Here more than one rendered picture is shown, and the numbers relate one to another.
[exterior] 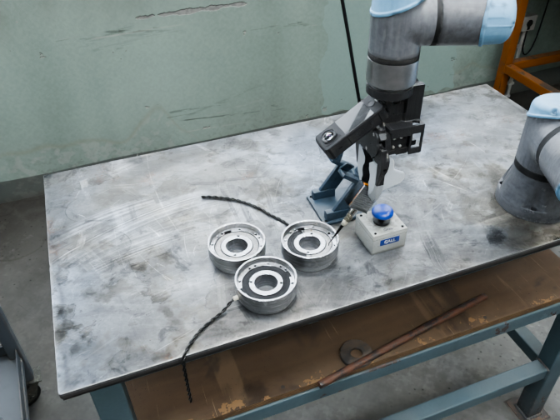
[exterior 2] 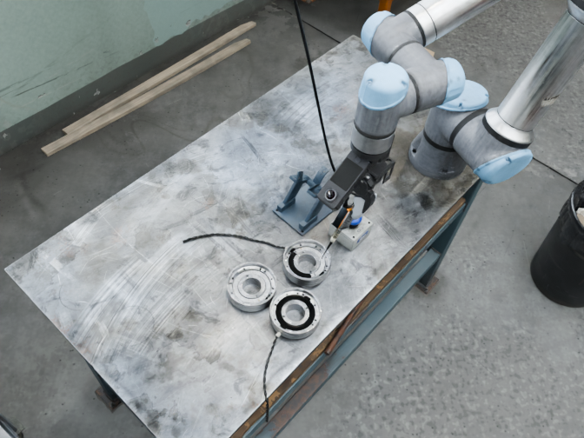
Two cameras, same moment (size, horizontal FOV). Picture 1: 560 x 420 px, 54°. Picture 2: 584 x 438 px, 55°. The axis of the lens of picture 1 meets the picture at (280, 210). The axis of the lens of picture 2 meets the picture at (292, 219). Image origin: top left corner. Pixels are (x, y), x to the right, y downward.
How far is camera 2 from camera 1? 53 cm
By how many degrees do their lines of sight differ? 27
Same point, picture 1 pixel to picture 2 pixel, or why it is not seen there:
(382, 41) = (375, 125)
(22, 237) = not seen: outside the picture
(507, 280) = not seen: hidden behind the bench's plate
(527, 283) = not seen: hidden behind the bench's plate
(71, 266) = (113, 358)
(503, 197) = (421, 165)
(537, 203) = (446, 166)
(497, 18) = (454, 89)
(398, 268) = (375, 256)
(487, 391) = (408, 287)
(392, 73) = (381, 143)
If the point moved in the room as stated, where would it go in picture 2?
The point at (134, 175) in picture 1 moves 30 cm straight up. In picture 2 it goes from (101, 237) to (65, 144)
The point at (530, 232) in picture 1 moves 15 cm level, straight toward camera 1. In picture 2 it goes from (447, 190) to (453, 240)
